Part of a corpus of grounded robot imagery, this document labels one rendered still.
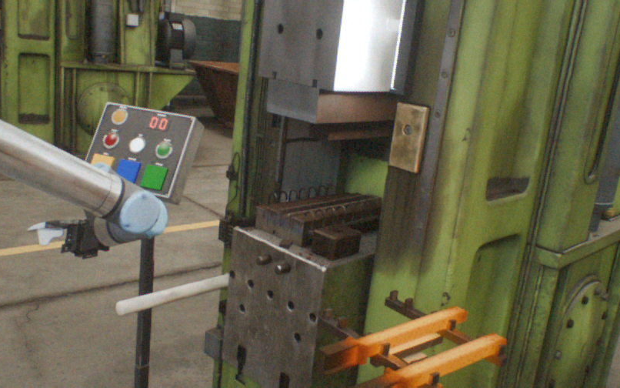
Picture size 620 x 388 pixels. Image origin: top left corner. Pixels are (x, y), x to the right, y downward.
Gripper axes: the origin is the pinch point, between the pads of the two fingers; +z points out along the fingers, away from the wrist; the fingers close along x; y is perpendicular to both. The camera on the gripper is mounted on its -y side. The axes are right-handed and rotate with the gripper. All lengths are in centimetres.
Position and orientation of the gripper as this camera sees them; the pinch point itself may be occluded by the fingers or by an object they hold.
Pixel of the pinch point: (52, 235)
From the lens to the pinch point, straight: 177.6
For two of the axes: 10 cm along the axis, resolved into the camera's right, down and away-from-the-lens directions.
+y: 0.2, 9.3, -3.7
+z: -8.6, 2.0, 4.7
